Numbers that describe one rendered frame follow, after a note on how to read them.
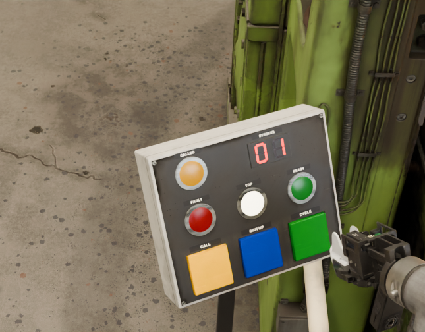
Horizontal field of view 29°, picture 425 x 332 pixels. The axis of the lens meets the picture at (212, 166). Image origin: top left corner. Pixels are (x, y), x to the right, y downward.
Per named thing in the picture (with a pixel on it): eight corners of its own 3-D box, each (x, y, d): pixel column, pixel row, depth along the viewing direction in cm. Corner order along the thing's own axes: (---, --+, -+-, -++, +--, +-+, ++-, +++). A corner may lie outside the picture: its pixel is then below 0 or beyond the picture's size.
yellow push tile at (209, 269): (234, 283, 147) (226, 244, 145) (196, 296, 145) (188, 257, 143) (230, 280, 149) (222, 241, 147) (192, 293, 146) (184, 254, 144)
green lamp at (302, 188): (313, 202, 150) (316, 186, 147) (288, 201, 150) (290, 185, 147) (312, 190, 152) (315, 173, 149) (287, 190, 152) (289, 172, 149)
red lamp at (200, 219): (213, 234, 143) (214, 218, 140) (186, 234, 143) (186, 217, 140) (213, 221, 145) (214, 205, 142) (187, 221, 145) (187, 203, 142)
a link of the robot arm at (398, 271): (445, 303, 122) (399, 321, 120) (426, 292, 126) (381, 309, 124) (440, 257, 120) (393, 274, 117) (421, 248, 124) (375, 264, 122)
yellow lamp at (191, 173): (204, 189, 141) (205, 170, 138) (177, 188, 141) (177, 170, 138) (204, 176, 143) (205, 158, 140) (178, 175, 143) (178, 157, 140)
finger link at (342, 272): (348, 251, 139) (377, 267, 131) (350, 261, 139) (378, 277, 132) (324, 259, 137) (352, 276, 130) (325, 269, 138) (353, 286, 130)
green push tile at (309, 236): (331, 250, 153) (326, 212, 151) (296, 262, 151) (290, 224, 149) (326, 247, 155) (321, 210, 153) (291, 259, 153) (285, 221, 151)
